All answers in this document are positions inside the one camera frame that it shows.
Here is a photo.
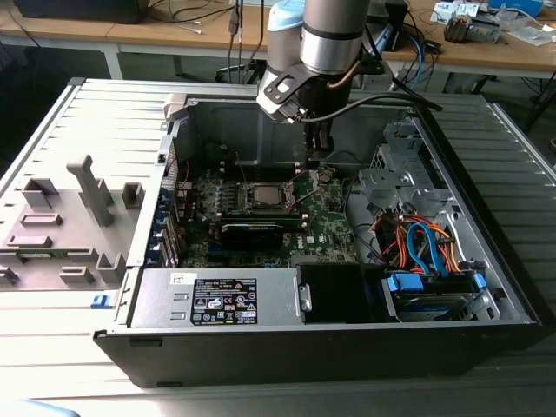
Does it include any pale blue blurred object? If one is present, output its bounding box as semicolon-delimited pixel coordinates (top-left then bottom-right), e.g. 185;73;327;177
0;398;82;417

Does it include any blue wire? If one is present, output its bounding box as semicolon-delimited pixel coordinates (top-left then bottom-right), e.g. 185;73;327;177
406;223;448;277

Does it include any grey case release handle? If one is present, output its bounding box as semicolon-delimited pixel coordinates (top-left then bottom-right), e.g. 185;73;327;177
162;92;189;122

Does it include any silver expansion bracket row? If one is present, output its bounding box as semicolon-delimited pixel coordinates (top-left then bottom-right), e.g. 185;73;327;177
147;138;183;268

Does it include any black camera cable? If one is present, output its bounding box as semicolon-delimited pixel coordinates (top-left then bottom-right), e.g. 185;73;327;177
298;93;443;122

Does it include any green RAM stick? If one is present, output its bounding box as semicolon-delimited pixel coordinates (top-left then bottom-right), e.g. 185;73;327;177
19;248;73;261

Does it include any black upright box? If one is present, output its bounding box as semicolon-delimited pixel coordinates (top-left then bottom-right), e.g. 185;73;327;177
384;0;410;52

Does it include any black graphics card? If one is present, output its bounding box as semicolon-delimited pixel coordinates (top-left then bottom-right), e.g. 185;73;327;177
219;222;286;252

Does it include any copper CPU cooler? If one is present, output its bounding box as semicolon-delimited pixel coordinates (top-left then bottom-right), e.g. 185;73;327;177
442;11;473;44

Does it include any black PC case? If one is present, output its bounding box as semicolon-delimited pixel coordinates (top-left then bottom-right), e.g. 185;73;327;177
93;93;544;389

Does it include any black box on desk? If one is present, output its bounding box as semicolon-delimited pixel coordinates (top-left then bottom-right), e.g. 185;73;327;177
15;0;147;25

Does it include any silver power supply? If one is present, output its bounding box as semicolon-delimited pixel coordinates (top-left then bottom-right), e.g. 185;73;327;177
128;267;314;329

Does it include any hard disk in blue carrier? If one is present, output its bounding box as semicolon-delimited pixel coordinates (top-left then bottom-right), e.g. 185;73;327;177
381;268;487;322

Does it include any silver CPU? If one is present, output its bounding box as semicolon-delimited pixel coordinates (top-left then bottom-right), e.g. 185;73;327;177
253;184;282;208

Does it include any orange wire bundle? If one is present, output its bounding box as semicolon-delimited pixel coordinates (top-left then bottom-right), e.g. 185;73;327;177
377;215;464;275

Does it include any blue cardboard box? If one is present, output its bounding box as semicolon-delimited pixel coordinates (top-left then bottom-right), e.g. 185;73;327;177
488;0;544;18

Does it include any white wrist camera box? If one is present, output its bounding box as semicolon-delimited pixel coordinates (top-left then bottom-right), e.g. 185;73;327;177
255;64;306;126

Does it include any silver metal drive cage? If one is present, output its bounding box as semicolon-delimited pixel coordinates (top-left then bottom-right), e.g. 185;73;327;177
358;119;453;218

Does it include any grey parts rack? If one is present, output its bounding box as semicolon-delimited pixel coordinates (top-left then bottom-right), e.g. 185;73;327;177
0;154;147;292

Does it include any CPU socket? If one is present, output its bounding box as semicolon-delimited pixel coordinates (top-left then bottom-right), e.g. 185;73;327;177
245;180;301;214

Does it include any silver metal drive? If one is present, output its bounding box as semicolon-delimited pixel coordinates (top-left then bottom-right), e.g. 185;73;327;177
471;15;505;44

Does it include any black RAM slot bank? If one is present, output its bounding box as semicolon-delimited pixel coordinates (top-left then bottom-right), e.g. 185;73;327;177
219;210;312;232
219;160;303;182

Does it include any green motherboard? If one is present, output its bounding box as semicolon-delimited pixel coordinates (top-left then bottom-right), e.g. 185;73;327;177
180;167;360;268

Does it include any wooden desk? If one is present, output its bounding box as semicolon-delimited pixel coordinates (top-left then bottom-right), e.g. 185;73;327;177
0;0;556;82

